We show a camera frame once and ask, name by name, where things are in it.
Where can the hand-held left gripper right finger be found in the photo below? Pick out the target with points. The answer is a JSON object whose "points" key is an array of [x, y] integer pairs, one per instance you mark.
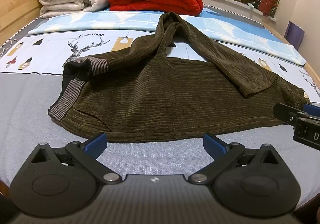
{"points": [[214, 143]]}

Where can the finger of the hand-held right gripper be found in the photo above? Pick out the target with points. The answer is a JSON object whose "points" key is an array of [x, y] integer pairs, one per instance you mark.
{"points": [[283, 112], [311, 108]]}

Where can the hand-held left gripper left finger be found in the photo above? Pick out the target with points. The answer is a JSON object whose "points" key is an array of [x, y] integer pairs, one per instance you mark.
{"points": [[97, 144]]}

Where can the deer printed bed sheet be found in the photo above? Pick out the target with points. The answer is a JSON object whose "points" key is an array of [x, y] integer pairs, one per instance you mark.
{"points": [[27, 99]]}

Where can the purple bag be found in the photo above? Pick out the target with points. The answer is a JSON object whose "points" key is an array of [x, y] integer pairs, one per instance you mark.
{"points": [[295, 35]]}

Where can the wooden bed frame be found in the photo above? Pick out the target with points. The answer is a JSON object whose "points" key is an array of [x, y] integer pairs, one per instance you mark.
{"points": [[17, 7]]}

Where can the light blue patterned pillow strip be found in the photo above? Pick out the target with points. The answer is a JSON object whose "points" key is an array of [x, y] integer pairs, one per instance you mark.
{"points": [[105, 20]]}

